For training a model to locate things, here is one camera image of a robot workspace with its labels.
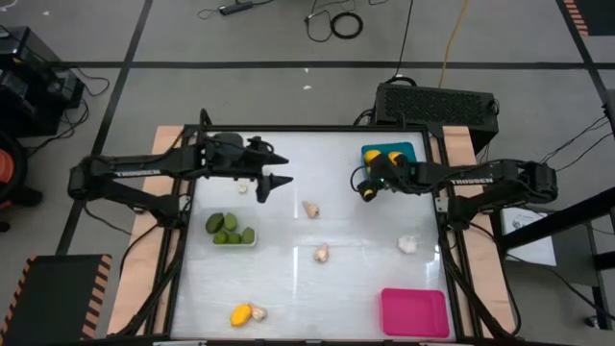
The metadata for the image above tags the black metal stand frame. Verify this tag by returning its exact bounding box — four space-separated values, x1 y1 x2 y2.
499 185 615 333

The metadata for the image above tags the large dark green avocado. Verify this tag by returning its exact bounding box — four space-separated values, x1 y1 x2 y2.
205 211 226 235

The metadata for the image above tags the black power strip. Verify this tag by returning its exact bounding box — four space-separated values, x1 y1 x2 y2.
218 1 255 16

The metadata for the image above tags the black metal table frame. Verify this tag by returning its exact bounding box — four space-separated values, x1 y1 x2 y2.
108 108 523 346

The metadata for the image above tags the black mat orange striped edge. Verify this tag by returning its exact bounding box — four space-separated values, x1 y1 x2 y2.
0 253 114 346
560 0 615 37

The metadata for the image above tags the light wooden board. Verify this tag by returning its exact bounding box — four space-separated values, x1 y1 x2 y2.
106 124 198 336
430 125 518 337

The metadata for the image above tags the black computer case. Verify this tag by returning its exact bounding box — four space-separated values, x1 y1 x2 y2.
373 82 501 156

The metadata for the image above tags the thin black cable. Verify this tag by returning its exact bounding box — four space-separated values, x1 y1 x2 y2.
540 114 610 164
304 0 359 43
554 132 615 173

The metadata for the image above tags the white paper sheet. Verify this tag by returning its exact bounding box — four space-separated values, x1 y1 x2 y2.
499 204 558 268

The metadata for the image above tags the black equipment cart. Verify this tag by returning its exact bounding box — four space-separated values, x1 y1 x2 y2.
0 24 86 138

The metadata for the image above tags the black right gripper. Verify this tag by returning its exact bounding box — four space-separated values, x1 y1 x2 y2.
357 154 417 204

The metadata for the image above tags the yellow cable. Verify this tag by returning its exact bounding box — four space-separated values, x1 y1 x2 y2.
437 0 470 90

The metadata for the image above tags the black coiled cable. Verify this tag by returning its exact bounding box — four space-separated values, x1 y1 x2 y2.
329 11 364 40

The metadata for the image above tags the teal plastic basket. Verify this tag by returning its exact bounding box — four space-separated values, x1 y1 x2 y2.
360 141 418 185

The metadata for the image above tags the pink plastic basket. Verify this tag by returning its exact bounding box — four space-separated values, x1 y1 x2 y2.
379 287 452 339

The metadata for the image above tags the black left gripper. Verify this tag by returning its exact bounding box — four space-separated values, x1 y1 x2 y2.
207 132 295 204

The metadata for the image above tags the clear plastic basket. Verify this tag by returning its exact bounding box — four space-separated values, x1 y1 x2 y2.
199 206 260 249

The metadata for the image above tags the orange and black round device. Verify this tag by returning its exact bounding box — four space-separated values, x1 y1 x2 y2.
0 129 44 235

